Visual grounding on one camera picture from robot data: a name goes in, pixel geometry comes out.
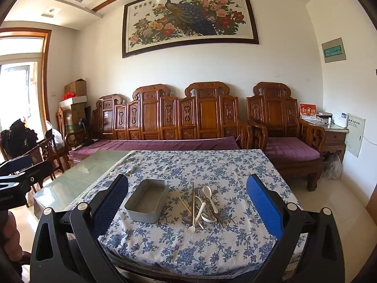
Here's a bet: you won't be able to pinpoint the metal fork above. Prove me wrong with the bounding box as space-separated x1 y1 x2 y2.
197 187 213 214

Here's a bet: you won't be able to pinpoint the wooden door frame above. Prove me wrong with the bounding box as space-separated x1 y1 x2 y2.
0 28 52 132

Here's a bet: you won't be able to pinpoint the carved wooden armchair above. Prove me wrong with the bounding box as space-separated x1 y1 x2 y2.
246 82 327 191

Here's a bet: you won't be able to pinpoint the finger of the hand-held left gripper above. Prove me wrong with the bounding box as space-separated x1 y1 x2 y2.
0 155 34 175
0 161 49 191

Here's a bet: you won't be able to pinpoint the purple armchair cushion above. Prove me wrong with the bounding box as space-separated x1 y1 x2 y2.
266 137 321 161

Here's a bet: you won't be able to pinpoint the open cardboard box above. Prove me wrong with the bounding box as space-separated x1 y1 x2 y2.
64 79 87 98

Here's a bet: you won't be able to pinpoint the person's left hand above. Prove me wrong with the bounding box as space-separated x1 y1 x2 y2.
0 211 20 257

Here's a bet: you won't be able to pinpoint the clear plastic bag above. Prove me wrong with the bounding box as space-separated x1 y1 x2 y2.
322 153 342 180

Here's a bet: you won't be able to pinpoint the framed peacock painting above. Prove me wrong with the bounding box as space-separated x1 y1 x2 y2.
122 0 260 59

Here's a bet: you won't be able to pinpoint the large cardboard box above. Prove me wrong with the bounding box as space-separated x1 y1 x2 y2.
67 103 92 134

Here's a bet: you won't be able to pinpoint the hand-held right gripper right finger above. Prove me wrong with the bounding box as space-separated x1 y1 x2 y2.
246 174 346 283

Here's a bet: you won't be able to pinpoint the grey metal tray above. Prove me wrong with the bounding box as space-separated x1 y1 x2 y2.
124 179 169 224

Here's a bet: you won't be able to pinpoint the black desk lamp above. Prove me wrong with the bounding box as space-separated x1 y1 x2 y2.
77 118 94 147

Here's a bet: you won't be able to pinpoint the black clothes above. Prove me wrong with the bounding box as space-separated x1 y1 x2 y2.
0 119 39 160

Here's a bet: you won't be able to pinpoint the white flat box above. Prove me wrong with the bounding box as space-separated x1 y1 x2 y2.
59 95 88 108

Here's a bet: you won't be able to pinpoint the grey plastic bag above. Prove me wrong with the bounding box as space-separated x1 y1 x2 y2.
51 128 66 151

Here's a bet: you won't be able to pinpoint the dark chopstick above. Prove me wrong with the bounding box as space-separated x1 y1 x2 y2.
206 200 227 228

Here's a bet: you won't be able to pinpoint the wooden dining chair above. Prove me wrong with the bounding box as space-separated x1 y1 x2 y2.
28 136 65 183

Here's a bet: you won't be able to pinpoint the wooden side table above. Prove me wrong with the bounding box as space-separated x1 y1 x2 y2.
300 118 349 166

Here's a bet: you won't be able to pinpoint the green wall box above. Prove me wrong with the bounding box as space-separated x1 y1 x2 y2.
321 37 345 63

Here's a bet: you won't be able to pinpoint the white electrical panel door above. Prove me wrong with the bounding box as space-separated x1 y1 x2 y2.
344 113 366 158

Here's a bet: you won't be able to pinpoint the carved wooden sofa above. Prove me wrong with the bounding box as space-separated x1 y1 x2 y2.
68 81 254 168

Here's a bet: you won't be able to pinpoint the white device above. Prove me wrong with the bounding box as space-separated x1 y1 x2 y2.
333 111 348 128

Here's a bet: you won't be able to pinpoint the blue floral tablecloth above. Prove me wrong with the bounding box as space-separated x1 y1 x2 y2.
68 149 307 278

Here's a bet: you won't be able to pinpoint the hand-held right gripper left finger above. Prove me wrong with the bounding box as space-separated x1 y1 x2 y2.
30 174 130 283

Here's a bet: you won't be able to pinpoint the metal spoon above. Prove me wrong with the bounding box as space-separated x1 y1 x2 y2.
182 183 195 225
179 197 204 230

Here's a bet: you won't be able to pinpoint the red gift box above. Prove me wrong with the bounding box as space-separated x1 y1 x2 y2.
299 103 317 120

